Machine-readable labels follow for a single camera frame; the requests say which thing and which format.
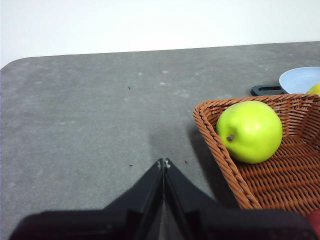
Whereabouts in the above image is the blue round plate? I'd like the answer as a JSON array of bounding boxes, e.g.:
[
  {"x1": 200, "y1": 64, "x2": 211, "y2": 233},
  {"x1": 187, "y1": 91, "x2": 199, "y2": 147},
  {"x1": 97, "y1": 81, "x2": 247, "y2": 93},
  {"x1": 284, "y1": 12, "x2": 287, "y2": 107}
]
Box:
[{"x1": 278, "y1": 66, "x2": 320, "y2": 95}]

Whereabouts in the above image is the yellow lemon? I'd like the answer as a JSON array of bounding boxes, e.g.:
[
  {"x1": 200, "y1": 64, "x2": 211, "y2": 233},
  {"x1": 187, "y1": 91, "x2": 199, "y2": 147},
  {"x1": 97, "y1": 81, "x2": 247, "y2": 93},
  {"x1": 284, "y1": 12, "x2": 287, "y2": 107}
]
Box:
[{"x1": 305, "y1": 83, "x2": 320, "y2": 96}]

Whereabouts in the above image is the green apple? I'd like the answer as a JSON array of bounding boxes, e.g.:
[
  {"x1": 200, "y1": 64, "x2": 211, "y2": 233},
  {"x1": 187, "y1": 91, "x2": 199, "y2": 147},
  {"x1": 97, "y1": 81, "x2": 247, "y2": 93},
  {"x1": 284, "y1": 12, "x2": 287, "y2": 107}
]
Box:
[{"x1": 215, "y1": 100, "x2": 284, "y2": 165}]

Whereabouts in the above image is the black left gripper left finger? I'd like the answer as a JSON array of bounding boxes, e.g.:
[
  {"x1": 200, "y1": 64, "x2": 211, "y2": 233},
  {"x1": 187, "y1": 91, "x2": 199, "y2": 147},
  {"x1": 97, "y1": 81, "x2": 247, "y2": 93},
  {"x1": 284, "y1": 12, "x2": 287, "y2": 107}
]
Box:
[{"x1": 8, "y1": 158, "x2": 165, "y2": 240}]

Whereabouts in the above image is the brown woven wicker basket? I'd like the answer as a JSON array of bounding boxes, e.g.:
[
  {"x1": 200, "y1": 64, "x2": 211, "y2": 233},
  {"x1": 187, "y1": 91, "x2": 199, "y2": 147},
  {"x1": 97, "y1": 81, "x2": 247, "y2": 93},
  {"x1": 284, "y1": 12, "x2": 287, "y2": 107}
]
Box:
[{"x1": 192, "y1": 92, "x2": 320, "y2": 217}]

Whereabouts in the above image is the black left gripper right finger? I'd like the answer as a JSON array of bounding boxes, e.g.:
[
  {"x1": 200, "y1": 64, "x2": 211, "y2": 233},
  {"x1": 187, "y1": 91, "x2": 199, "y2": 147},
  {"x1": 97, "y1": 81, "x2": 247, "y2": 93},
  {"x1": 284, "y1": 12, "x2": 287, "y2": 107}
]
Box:
[{"x1": 164, "y1": 158, "x2": 320, "y2": 240}]

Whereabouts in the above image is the red yellow apple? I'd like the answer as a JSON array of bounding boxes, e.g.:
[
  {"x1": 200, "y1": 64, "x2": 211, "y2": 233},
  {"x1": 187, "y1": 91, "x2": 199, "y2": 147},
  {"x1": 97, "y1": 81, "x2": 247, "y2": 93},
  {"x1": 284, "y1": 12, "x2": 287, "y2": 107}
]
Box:
[{"x1": 307, "y1": 209, "x2": 320, "y2": 232}]

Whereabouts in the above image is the black flat tray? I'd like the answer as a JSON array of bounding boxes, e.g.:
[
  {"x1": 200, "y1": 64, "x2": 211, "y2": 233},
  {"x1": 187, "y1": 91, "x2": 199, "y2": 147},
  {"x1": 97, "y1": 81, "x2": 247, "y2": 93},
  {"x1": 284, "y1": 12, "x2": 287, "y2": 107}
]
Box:
[{"x1": 251, "y1": 84, "x2": 288, "y2": 96}]

